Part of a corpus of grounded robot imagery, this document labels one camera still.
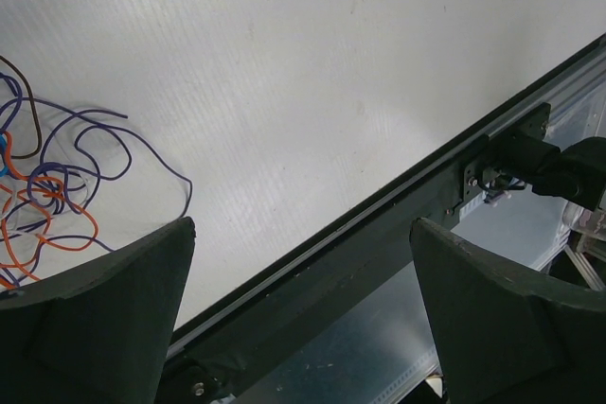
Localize brown wire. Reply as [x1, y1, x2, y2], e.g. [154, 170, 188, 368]
[0, 56, 43, 160]

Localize red wire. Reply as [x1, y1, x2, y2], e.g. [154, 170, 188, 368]
[0, 132, 99, 290]

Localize aluminium front rail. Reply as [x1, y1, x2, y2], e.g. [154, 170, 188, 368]
[545, 35, 605, 149]

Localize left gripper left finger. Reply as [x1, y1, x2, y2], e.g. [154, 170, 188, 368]
[1, 218, 195, 403]

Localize purple wire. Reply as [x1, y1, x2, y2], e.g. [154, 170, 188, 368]
[0, 72, 193, 291]

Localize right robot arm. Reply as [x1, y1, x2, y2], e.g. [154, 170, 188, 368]
[495, 132, 605, 211]

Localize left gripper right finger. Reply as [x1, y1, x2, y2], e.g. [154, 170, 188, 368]
[410, 219, 605, 403]

